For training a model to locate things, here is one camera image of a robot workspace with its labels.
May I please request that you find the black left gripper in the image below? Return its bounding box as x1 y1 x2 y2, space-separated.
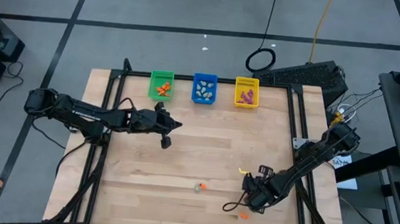
126 106 184 137

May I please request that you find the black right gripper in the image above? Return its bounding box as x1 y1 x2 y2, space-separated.
240 172 282 216

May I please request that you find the yellow plastic basket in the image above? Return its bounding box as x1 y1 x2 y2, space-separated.
232 76 262 110

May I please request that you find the green plastic basket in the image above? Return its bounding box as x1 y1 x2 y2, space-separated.
147 68 176 103

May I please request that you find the blue plastic basket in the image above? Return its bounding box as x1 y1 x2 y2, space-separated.
190 71 220 106

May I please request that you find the white paper sheet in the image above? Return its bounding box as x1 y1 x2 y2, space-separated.
329 153 361 192

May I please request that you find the black desk leg bar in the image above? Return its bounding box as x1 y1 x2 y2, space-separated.
333 141 400 188

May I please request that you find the black perforated computer case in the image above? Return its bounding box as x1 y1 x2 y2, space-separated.
250 54 352 111

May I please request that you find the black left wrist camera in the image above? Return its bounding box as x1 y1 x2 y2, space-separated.
159 132 173 151

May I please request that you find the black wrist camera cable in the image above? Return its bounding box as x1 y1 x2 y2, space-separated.
222 189 249 215

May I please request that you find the white coiled cable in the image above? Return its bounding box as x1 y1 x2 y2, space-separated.
335 102 359 120

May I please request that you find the black hanging cable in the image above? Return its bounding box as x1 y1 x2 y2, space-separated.
244 0 282 76

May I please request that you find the yellow hanging power cable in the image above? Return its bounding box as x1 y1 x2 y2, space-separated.
307 0 336 65

